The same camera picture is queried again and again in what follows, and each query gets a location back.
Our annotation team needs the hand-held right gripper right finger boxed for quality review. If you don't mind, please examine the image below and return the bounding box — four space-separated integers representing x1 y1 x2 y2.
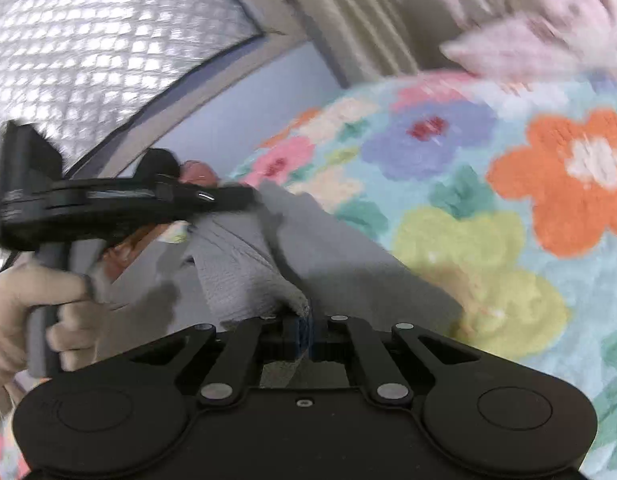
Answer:
311 316 481 405

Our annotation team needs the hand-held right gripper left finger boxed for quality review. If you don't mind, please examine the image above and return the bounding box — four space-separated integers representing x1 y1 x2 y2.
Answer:
131 315 305 407

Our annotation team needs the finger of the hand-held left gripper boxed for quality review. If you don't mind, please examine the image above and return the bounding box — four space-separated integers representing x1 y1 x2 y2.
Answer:
156 176 262 223

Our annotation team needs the grey knit garment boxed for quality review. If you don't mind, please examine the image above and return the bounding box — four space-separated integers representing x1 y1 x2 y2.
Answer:
103 180 464 361

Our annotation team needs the person's left hand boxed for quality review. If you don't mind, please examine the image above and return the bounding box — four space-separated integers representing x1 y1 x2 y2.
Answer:
0 262 98 401

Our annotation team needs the pink suitcase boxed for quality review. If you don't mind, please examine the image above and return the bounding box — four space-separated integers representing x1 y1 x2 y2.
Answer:
101 160 220 283

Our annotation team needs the black folded cloth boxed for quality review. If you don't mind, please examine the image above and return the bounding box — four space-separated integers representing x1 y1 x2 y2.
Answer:
138 149 182 178

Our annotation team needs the silver quilted window shade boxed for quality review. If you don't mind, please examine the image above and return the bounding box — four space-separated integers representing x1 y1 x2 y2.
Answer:
0 0 266 281

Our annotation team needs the floral quilt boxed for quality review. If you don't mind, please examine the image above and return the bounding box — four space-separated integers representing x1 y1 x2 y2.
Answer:
0 72 617 480

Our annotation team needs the beige curtain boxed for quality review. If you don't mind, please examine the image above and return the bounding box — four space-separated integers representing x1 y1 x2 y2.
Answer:
266 0 439 88

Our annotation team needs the pink printed blanket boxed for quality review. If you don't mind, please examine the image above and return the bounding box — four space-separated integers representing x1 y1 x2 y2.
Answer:
413 0 617 91

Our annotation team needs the grey window frame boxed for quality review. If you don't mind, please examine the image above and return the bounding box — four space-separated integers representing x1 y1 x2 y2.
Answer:
63 27 309 181

